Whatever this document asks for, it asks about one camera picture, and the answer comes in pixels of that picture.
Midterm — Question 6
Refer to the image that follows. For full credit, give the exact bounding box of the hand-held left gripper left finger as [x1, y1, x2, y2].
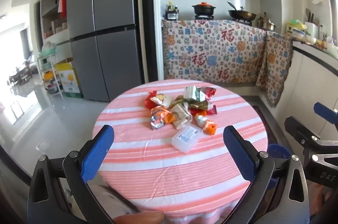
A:
[28, 124, 115, 224]

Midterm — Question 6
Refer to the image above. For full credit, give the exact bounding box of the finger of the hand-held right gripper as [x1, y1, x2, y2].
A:
[314, 102, 338, 132]
[284, 116, 321, 146]

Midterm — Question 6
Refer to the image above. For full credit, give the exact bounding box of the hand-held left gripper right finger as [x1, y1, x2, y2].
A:
[222, 125, 311, 224]

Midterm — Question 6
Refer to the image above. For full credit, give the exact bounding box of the clear plastic box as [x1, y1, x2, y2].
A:
[172, 125, 204, 154]

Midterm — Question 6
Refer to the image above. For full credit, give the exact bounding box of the pile of snack wrappers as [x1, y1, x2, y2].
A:
[145, 85, 218, 135]

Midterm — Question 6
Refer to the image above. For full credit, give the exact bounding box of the person's left hand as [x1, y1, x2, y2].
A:
[113, 211, 165, 224]

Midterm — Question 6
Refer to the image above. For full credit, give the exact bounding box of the white kitchen cabinet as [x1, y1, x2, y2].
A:
[275, 40, 338, 135]

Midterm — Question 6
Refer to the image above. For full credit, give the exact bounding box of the pink striped tablecloth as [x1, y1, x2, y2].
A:
[92, 79, 269, 224]

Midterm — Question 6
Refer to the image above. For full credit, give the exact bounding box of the narrow printed cloth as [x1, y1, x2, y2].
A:
[256, 31, 294, 108]

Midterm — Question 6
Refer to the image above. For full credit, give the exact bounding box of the yellow green cardboard box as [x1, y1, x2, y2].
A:
[55, 62, 83, 98]

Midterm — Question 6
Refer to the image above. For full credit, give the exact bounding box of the white utensil holder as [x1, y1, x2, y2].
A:
[304, 9, 321, 39]

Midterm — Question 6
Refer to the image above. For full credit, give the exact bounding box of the yellow green container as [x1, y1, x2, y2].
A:
[286, 19, 308, 37]

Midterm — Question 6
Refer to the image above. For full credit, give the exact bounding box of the white storage rack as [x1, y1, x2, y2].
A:
[37, 42, 65, 98]

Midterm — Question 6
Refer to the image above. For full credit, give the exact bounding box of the wide printed cloth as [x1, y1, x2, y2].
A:
[162, 19, 268, 87]

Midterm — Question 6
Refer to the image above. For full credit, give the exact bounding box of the steel pot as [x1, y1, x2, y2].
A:
[257, 15, 276, 31]

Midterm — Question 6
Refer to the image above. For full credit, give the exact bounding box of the grey refrigerator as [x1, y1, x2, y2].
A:
[67, 0, 144, 102]

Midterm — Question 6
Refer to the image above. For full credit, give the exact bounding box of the black wok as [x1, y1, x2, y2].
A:
[227, 1, 257, 22]

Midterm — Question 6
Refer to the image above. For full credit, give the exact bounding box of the black clay pot orange lid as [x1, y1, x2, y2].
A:
[192, 2, 216, 16]

